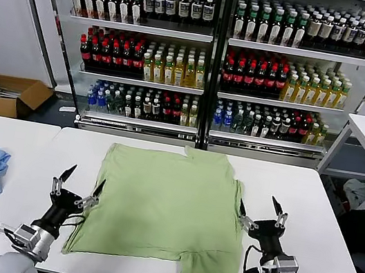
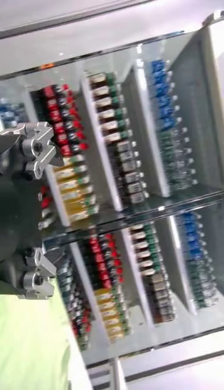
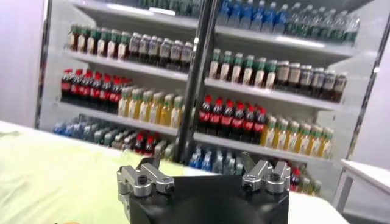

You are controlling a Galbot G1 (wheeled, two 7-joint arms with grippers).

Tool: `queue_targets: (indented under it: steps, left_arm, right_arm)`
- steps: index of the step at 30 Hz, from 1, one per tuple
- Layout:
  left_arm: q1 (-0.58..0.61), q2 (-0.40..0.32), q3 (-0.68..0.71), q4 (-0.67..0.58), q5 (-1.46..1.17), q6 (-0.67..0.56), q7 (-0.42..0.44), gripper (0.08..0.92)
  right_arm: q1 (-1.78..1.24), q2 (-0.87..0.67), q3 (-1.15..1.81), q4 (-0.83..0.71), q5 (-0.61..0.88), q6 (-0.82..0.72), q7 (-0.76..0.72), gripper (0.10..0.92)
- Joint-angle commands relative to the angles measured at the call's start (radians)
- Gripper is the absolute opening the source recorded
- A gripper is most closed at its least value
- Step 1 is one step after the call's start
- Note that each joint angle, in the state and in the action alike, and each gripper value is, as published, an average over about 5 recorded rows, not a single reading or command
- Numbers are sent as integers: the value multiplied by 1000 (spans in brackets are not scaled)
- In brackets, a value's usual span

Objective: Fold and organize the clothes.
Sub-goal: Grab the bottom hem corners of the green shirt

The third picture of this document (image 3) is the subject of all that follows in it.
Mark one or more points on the yellow drink bottle pale cap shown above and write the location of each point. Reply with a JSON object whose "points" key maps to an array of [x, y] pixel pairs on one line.
{"points": [[281, 134], [177, 112], [292, 136], [146, 106], [315, 141], [136, 103], [125, 102], [304, 138], [167, 110], [270, 131], [157, 108], [327, 143]]}

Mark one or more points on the light green polo shirt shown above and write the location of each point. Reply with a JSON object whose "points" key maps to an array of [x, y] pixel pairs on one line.
{"points": [[61, 182]]}

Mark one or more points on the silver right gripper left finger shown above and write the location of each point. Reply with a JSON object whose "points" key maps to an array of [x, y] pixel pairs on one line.
{"points": [[134, 179]]}

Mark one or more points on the small cola bottle red cap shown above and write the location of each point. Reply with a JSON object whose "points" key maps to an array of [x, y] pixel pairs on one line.
{"points": [[139, 143], [149, 146], [295, 180]]}

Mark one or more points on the large clear water bottle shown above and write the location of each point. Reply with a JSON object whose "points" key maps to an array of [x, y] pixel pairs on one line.
{"points": [[340, 27], [305, 21], [293, 19], [328, 25], [352, 30], [317, 23]]}

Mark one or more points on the white beverage display cooler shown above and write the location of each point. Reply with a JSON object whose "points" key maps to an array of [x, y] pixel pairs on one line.
{"points": [[55, 76], [347, 128]]}

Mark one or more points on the white cooler shelf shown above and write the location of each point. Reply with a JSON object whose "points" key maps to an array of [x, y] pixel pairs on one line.
{"points": [[137, 10], [122, 120], [122, 64], [274, 94], [274, 39], [259, 149]]}

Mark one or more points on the small blue water bottle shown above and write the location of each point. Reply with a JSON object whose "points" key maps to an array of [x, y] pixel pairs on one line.
{"points": [[196, 157], [207, 160]]}

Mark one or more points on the dark tea bottle green cap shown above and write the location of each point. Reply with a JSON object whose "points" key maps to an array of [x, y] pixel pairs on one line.
{"points": [[93, 41], [83, 39], [73, 38], [113, 44], [215, 64], [123, 45], [237, 67], [248, 70], [260, 72], [103, 42], [226, 66], [270, 74]]}

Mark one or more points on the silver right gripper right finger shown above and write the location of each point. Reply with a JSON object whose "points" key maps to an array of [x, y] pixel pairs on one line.
{"points": [[259, 173]]}

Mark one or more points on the black-framed glass cooler door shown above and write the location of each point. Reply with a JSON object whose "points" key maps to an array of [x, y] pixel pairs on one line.
{"points": [[41, 76], [365, 100]]}

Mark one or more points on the dark drink bottle white cap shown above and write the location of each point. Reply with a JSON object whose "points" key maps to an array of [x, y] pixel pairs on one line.
{"points": [[329, 85], [317, 82], [186, 57], [176, 54], [153, 50], [306, 80], [144, 48], [134, 47], [165, 52], [282, 76], [340, 87], [294, 78]]}

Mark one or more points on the small yellow drink bottle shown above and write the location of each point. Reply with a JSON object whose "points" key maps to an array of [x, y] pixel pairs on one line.
{"points": [[317, 187], [305, 185]]}

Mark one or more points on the white side table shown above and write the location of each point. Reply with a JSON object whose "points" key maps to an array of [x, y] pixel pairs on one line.
{"points": [[368, 173]]}

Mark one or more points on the large blue water bottle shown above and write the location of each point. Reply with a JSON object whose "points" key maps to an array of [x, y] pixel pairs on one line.
{"points": [[235, 14], [269, 18], [258, 16], [246, 15], [224, 12], [281, 19]]}

